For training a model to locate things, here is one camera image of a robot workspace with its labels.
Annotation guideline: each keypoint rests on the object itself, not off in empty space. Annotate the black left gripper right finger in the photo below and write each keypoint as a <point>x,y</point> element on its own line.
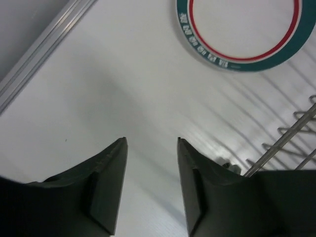
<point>220,203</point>

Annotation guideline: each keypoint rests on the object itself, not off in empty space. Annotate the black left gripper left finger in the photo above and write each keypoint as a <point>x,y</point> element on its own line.
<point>82,201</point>

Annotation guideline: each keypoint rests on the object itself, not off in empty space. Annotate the teal red rimmed plate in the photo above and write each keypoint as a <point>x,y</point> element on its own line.
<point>246,35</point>

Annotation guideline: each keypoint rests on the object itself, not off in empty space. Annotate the grey wire dish rack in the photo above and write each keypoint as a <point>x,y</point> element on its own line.
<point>292,135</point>

